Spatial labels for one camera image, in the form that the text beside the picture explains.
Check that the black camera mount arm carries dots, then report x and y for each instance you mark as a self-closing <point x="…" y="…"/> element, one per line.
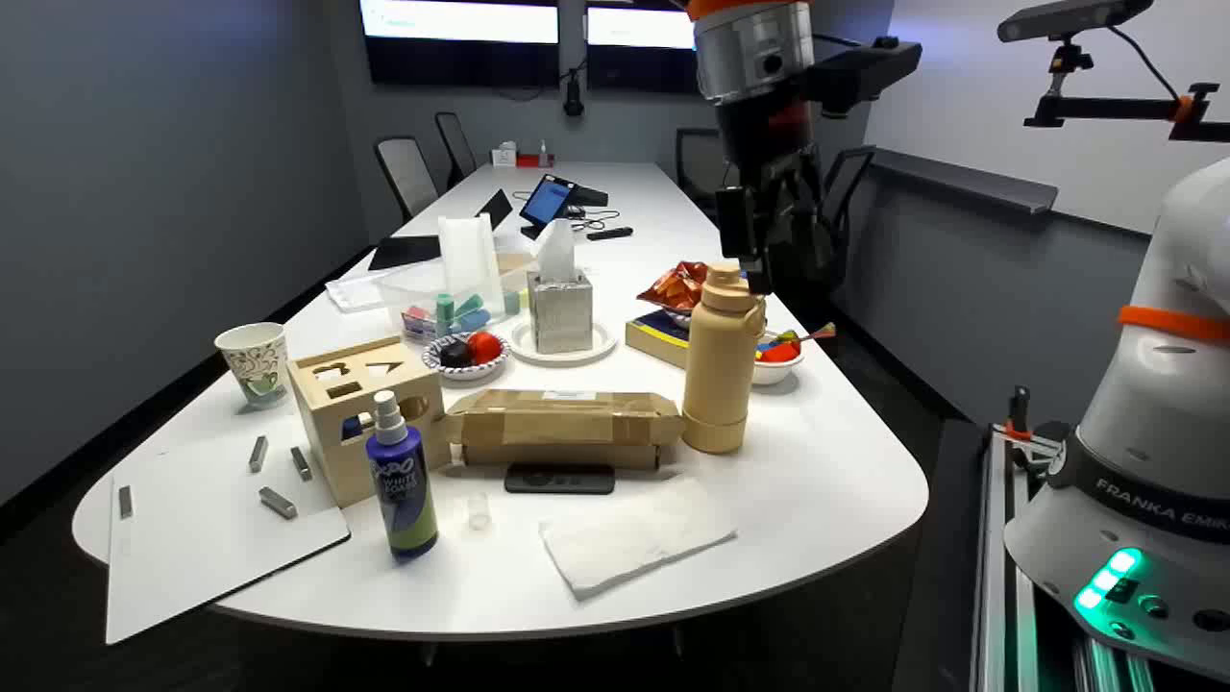
<point x="1116" y="108"/>

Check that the wooden shape sorter box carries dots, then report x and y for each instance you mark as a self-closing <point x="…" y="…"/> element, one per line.
<point x="338" y="430"/>

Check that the black remote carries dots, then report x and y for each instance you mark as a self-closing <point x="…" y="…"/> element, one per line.
<point x="609" y="233"/>

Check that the black office chair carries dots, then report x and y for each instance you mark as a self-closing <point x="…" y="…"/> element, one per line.
<point x="455" y="139"/>
<point x="696" y="160"/>
<point x="847" y="185"/>
<point x="409" y="174"/>

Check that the small bowl with red items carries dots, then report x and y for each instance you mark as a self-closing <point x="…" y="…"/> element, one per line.
<point x="463" y="350"/>

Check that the black laptop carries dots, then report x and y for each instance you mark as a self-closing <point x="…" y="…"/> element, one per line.
<point x="404" y="250"/>

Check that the white paper napkin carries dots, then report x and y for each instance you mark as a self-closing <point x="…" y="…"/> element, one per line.
<point x="637" y="544"/>

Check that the patterned paper cup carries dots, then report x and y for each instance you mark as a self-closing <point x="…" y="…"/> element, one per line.
<point x="254" y="363"/>

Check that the small spoon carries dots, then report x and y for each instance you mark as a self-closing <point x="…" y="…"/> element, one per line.
<point x="816" y="335"/>

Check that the small black tablet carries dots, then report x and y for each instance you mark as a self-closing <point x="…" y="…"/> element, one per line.
<point x="495" y="208"/>

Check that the grey marker block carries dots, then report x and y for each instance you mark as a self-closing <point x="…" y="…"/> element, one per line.
<point x="302" y="463"/>
<point x="258" y="453"/>
<point x="123" y="503"/>
<point x="279" y="503"/>

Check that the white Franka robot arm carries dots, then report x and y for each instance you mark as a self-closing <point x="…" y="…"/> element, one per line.
<point x="1153" y="385"/>

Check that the black phone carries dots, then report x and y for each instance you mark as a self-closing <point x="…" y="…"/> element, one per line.
<point x="557" y="478"/>

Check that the small clear cup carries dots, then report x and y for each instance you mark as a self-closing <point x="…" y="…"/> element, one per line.
<point x="478" y="518"/>

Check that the white plastic bag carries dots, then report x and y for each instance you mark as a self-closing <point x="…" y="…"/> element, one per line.
<point x="470" y="255"/>

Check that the white paper sheet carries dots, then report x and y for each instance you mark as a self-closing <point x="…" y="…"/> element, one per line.
<point x="351" y="294"/>

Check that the white plate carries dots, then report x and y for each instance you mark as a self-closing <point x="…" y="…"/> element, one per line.
<point x="600" y="346"/>

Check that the grey whiteboard ledge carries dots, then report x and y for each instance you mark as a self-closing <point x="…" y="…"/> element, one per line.
<point x="962" y="178"/>

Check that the clear plastic container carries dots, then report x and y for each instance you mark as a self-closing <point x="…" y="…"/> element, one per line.
<point x="415" y="309"/>

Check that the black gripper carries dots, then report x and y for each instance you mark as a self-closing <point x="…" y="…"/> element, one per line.
<point x="768" y="155"/>

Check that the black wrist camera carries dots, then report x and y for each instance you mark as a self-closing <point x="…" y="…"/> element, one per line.
<point x="871" y="67"/>

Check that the white board sheet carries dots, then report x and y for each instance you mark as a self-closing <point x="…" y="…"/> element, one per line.
<point x="194" y="544"/>

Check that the tablet with blue screen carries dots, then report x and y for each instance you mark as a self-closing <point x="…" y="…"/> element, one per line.
<point x="547" y="201"/>

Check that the grey exterior camera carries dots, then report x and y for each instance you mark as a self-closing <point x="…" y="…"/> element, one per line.
<point x="1071" y="18"/>

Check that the small white box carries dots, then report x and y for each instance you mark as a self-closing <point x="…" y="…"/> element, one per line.
<point x="506" y="155"/>

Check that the grey tissue box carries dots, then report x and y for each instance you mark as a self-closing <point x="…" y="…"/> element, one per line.
<point x="563" y="312"/>

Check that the orange chip bag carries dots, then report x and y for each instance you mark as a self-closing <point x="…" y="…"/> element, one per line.
<point x="675" y="287"/>

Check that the beige water bottle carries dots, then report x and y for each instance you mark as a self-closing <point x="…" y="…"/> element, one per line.
<point x="720" y="371"/>

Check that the blue snack bag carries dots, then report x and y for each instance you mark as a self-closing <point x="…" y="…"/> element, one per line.
<point x="661" y="324"/>

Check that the blue spray bottle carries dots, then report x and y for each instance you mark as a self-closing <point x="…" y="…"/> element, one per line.
<point x="400" y="486"/>

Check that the wall monitor screen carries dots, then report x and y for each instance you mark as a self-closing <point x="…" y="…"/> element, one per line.
<point x="455" y="22"/>
<point x="639" y="26"/>

